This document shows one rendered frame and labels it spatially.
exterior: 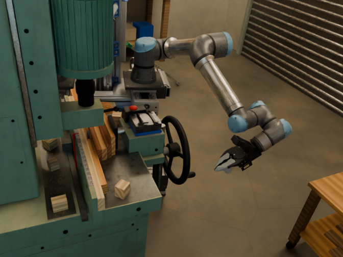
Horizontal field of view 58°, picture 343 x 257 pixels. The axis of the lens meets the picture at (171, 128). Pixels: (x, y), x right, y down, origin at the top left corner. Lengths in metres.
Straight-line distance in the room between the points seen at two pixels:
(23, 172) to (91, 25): 0.49
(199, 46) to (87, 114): 0.61
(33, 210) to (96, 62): 0.51
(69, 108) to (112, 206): 0.34
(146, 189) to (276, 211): 1.49
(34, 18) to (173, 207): 1.60
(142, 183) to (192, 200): 1.25
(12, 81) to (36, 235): 0.48
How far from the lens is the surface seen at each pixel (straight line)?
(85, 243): 1.17
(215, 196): 2.30
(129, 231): 1.19
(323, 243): 2.06
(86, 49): 0.90
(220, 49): 1.47
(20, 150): 1.00
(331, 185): 1.87
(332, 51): 3.90
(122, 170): 1.05
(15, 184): 1.09
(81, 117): 1.05
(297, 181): 2.68
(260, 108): 1.38
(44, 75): 0.93
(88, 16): 0.87
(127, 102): 1.83
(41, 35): 0.89
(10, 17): 0.87
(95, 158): 1.04
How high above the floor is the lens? 1.60
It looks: 34 degrees down
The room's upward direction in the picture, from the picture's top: 7 degrees clockwise
